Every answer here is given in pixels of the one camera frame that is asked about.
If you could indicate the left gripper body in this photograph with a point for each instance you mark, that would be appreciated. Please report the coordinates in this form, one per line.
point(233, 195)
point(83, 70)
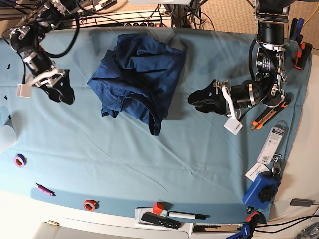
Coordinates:
point(243, 97)

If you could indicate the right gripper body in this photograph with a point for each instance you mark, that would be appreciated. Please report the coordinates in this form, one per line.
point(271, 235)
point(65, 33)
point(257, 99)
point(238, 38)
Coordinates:
point(43, 71)

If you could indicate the orange black utility knife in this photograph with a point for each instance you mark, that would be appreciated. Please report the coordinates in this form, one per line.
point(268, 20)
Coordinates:
point(269, 113)

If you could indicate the blue t-shirt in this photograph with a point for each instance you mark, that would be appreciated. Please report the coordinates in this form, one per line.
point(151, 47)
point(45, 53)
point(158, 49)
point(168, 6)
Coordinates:
point(139, 77)

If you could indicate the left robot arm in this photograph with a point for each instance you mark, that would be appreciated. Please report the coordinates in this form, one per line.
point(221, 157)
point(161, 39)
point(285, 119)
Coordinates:
point(266, 67)

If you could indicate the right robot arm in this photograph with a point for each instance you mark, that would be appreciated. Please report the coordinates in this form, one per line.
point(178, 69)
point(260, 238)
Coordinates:
point(25, 40)

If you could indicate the light blue table cloth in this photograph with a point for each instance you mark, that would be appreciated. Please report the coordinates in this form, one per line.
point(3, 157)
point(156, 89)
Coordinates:
point(195, 164)

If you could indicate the packaged tool blister card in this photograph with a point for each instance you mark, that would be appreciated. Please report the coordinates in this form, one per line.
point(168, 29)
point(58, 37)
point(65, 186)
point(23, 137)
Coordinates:
point(272, 143)

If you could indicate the white translucent cup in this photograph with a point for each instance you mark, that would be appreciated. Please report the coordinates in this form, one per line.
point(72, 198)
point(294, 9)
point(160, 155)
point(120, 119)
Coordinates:
point(8, 137)

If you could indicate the orange black clamp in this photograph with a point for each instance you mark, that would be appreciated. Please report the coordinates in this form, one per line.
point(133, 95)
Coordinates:
point(302, 54)

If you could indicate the purple tape roll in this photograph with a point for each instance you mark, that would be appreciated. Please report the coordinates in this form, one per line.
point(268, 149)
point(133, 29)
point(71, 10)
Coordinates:
point(20, 160)

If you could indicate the white paper tag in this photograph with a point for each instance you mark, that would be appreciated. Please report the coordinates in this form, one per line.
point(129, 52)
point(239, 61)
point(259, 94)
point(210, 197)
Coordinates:
point(256, 170)

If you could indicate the metal keys carabiner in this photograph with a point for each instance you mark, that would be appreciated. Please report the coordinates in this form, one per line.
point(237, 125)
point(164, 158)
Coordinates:
point(276, 169)

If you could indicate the blue black clamp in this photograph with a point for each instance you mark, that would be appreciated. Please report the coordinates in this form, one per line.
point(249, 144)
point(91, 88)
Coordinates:
point(296, 27)

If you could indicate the pink marker pen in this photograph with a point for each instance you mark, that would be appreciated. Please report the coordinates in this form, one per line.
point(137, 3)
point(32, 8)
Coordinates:
point(45, 190)

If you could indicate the power strip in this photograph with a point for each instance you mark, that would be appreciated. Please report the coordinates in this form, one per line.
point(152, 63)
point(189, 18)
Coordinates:
point(144, 18)

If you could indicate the blue box with knob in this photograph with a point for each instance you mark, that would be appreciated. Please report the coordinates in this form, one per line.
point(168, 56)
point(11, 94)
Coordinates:
point(262, 191)

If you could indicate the white black marker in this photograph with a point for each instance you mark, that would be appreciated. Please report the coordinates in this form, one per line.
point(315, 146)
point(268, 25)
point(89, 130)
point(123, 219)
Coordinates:
point(186, 215)

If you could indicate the red cube block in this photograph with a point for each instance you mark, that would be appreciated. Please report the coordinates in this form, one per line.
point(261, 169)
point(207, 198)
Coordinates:
point(158, 208)

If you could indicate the red tape roll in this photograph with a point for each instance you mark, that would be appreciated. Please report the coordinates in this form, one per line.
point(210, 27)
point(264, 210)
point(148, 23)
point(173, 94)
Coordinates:
point(90, 205)

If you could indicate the grey adapter box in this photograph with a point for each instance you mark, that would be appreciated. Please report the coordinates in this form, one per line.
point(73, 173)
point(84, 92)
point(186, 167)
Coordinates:
point(301, 202)

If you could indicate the black remote control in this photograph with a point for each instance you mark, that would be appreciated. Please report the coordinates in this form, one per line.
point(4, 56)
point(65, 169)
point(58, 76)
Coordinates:
point(160, 220)

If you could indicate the blue orange bottom clamp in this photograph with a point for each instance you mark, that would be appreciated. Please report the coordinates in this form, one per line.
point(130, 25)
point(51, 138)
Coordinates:
point(246, 231)

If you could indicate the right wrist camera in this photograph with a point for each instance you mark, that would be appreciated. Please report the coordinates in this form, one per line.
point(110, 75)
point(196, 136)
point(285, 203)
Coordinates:
point(24, 90)

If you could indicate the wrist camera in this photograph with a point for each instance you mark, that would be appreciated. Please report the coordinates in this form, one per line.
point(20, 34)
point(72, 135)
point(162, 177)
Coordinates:
point(233, 126)
point(24, 90)

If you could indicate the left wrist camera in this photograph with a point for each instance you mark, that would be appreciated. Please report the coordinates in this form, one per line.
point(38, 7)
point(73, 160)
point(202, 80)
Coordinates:
point(233, 126)

